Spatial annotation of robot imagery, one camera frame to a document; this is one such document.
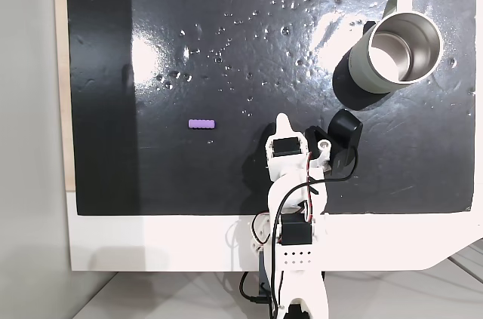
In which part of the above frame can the purple pen grip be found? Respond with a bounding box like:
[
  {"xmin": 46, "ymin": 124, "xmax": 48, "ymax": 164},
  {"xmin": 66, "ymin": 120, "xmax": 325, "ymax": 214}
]
[{"xmin": 188, "ymin": 118, "xmax": 217, "ymax": 130}]

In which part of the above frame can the green steel-lined cup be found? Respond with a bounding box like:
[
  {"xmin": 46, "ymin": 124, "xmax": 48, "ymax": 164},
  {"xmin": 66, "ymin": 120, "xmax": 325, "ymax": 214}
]
[{"xmin": 331, "ymin": 0, "xmax": 445, "ymax": 111}]

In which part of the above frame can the black glossy mat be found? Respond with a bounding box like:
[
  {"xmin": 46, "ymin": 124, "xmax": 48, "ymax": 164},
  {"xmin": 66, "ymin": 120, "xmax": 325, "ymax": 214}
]
[{"xmin": 66, "ymin": 0, "xmax": 477, "ymax": 217}]

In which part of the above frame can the red white servo wire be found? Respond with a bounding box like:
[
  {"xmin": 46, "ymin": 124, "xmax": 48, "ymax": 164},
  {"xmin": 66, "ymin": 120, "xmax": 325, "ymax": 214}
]
[
  {"xmin": 303, "ymin": 151, "xmax": 318, "ymax": 222},
  {"xmin": 251, "ymin": 212, "xmax": 272, "ymax": 247}
]

